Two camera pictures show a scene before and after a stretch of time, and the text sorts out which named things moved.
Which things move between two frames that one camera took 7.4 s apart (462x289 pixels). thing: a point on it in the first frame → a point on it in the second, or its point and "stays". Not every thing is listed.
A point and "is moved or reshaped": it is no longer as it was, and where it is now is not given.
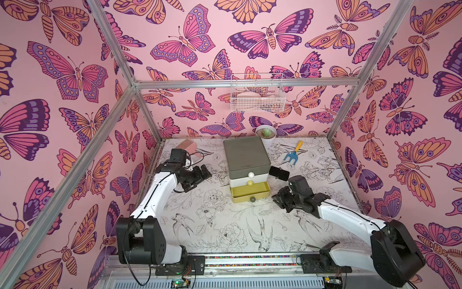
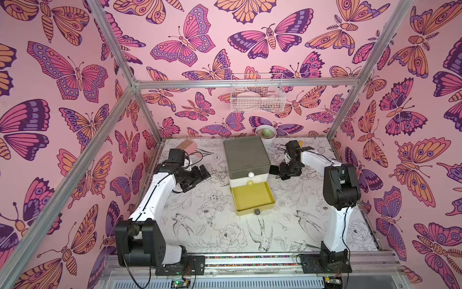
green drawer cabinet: [248, 164] is moved or reshaped
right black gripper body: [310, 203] → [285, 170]
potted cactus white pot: [267, 133] stays
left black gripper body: [193, 177] stays
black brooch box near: [279, 173] stays
